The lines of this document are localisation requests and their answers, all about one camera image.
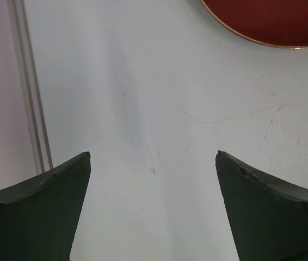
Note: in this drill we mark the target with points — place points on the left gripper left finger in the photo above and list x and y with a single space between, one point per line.
39 216

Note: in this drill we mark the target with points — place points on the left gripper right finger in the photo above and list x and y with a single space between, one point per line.
268 216

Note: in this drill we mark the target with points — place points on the round red tray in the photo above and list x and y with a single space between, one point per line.
282 24

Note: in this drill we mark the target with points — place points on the aluminium corner post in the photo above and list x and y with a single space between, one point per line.
30 86

